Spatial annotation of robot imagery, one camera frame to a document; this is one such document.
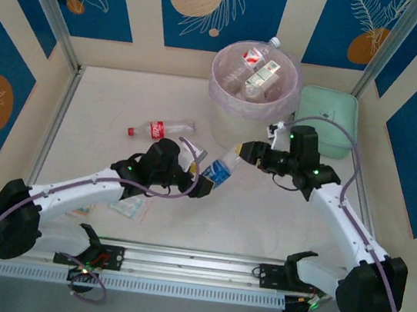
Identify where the yellow snack packet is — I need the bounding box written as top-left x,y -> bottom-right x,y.
64,201 -> 97,222

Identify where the blue label water bottle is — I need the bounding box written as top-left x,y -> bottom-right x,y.
195,147 -> 245,198

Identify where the white trash bin with liner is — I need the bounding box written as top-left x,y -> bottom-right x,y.
204,36 -> 310,129

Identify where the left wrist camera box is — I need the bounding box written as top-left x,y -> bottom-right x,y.
186,143 -> 211,167

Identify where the black controller box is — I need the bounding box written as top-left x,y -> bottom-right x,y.
282,293 -> 329,312
65,263 -> 101,296

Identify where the white slotted cable duct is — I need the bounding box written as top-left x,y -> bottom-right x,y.
0,254 -> 288,312

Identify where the white waste bin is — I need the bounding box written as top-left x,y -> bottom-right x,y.
206,101 -> 278,156

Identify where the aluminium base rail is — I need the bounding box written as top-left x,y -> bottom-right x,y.
0,218 -> 405,312

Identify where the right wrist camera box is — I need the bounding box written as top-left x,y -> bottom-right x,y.
263,119 -> 289,152

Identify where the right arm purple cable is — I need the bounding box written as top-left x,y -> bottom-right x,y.
254,111 -> 417,312

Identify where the clear plastic pouch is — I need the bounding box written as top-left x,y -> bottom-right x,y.
106,192 -> 154,227

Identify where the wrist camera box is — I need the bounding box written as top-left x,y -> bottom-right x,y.
263,119 -> 289,152
186,143 -> 211,167

